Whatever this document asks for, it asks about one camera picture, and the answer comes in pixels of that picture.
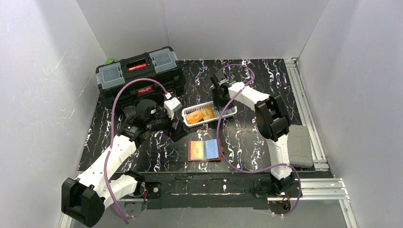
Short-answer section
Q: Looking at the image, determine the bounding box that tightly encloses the white plastic basket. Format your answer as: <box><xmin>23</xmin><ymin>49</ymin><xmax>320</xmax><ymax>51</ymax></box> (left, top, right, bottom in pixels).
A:
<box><xmin>182</xmin><ymin>101</ymin><xmax>222</xmax><ymax>128</ymax></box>

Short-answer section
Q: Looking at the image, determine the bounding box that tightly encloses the brown leather card holder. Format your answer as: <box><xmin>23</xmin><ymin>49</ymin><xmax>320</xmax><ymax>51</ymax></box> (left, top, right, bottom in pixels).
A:
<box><xmin>188</xmin><ymin>139</ymin><xmax>222</xmax><ymax>162</ymax></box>

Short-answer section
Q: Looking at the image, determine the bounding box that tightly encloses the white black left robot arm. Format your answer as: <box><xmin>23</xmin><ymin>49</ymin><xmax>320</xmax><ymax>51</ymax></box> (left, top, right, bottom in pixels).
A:
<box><xmin>61</xmin><ymin>97</ymin><xmax>182</xmax><ymax>228</ymax></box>

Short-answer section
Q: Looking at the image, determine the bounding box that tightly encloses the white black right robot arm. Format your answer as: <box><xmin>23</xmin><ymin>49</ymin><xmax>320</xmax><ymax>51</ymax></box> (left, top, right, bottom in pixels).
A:
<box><xmin>211</xmin><ymin>72</ymin><xmax>294</xmax><ymax>194</ymax></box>

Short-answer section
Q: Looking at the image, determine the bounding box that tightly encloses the orange credit card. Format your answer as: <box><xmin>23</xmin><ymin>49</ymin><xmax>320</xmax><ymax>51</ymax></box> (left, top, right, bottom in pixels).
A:
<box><xmin>200</xmin><ymin>107</ymin><xmax>216</xmax><ymax>121</ymax></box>
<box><xmin>185</xmin><ymin>110</ymin><xmax>204</xmax><ymax>124</ymax></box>

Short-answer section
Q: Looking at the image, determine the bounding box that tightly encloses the black plastic toolbox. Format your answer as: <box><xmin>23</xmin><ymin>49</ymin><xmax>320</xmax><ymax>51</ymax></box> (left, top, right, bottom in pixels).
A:
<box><xmin>96</xmin><ymin>46</ymin><xmax>186</xmax><ymax>114</ymax></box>

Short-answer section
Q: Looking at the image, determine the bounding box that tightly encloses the small green object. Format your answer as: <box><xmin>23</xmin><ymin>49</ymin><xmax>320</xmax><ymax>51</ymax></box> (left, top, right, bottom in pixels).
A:
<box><xmin>106</xmin><ymin>59</ymin><xmax>114</xmax><ymax>65</ymax></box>

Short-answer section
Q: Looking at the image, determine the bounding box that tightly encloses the grey plastic case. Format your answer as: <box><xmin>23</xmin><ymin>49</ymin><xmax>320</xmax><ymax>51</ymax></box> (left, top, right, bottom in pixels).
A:
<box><xmin>287</xmin><ymin>124</ymin><xmax>313</xmax><ymax>168</ymax></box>

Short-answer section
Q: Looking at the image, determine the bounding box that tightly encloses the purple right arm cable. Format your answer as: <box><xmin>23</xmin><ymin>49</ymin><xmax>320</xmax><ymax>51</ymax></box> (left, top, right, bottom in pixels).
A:
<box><xmin>215</xmin><ymin>64</ymin><xmax>302</xmax><ymax>218</ymax></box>

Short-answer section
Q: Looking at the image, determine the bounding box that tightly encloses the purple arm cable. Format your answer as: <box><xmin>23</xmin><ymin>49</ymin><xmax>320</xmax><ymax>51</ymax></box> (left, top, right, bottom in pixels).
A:
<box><xmin>103</xmin><ymin>78</ymin><xmax>172</xmax><ymax>225</ymax></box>
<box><xmin>215</xmin><ymin>64</ymin><xmax>302</xmax><ymax>218</ymax></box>

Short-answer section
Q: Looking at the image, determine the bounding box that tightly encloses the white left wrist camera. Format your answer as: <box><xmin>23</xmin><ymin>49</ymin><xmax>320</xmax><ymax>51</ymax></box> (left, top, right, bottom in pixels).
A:
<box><xmin>164</xmin><ymin>97</ymin><xmax>182</xmax><ymax>120</ymax></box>

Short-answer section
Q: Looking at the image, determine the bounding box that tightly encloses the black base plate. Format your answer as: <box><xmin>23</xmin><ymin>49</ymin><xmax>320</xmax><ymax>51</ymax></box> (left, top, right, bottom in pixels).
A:
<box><xmin>141</xmin><ymin>172</ymin><xmax>298</xmax><ymax>209</ymax></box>

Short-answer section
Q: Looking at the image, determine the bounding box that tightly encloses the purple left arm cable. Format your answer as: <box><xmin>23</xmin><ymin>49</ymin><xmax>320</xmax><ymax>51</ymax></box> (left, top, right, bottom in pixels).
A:
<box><xmin>103</xmin><ymin>78</ymin><xmax>172</xmax><ymax>225</ymax></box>

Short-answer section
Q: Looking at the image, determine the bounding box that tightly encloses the aluminium frame rail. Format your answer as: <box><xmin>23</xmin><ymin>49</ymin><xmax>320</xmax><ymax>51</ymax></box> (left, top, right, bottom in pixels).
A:
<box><xmin>285</xmin><ymin>58</ymin><xmax>330</xmax><ymax>171</ymax></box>

